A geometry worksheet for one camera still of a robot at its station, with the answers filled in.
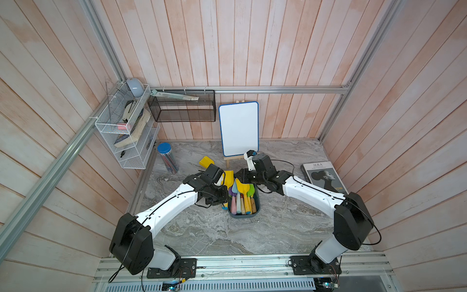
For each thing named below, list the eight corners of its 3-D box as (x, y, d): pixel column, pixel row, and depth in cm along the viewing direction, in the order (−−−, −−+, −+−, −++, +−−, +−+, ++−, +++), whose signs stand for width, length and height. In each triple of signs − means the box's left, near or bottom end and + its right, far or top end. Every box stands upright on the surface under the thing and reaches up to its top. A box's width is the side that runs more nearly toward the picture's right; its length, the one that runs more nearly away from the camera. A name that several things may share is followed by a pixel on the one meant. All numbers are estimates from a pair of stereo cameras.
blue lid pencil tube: (165, 173, 106) (155, 152, 91) (168, 164, 110) (158, 142, 95) (177, 173, 106) (168, 152, 91) (179, 164, 110) (171, 142, 95)
